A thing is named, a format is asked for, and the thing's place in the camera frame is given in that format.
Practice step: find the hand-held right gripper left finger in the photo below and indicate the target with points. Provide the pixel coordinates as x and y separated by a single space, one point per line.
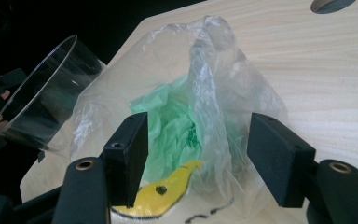
126 158

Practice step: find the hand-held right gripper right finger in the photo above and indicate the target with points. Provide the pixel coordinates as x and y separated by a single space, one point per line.
276 158

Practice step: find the clear plastic bag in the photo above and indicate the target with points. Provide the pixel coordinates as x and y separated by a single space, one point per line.
223 84

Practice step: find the clear plastic container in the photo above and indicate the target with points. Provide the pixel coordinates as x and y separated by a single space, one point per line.
49 93

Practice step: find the crumpled green plastic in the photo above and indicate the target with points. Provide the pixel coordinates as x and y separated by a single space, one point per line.
171 124

